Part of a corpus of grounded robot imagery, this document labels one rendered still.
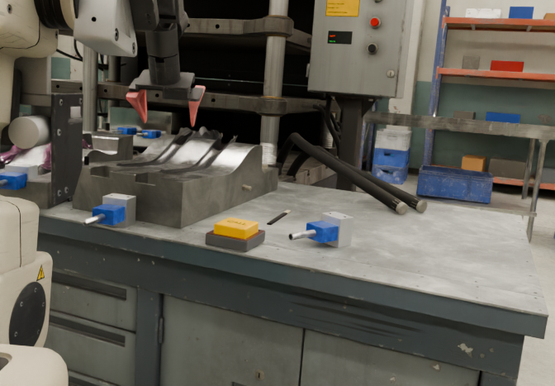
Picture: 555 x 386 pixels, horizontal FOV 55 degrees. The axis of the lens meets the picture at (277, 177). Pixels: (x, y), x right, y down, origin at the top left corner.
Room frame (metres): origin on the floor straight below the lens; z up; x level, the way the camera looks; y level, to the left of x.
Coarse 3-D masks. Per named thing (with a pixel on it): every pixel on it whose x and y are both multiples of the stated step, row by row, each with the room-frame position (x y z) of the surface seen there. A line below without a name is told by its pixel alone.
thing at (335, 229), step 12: (324, 216) 0.96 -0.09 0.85; (336, 216) 0.95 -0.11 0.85; (348, 216) 0.96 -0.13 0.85; (312, 228) 0.93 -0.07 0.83; (324, 228) 0.91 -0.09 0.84; (336, 228) 0.93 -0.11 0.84; (348, 228) 0.95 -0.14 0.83; (324, 240) 0.91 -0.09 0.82; (336, 240) 0.93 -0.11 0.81; (348, 240) 0.95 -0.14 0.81
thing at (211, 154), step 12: (180, 132) 1.37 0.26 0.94; (192, 132) 1.35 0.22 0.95; (204, 132) 1.36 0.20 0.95; (216, 132) 1.36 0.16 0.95; (180, 144) 1.35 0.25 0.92; (216, 144) 1.31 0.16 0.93; (228, 144) 1.29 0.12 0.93; (168, 156) 1.27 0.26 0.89; (204, 156) 1.25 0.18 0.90; (216, 156) 1.24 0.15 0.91; (192, 168) 1.20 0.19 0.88; (204, 168) 1.21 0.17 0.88
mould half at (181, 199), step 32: (128, 160) 1.23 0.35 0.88; (192, 160) 1.24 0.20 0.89; (224, 160) 1.22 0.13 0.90; (256, 160) 1.30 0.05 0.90; (96, 192) 1.05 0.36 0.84; (128, 192) 1.02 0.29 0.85; (160, 192) 1.00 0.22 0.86; (192, 192) 1.02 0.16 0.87; (224, 192) 1.14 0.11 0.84; (256, 192) 1.31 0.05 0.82; (160, 224) 1.00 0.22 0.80
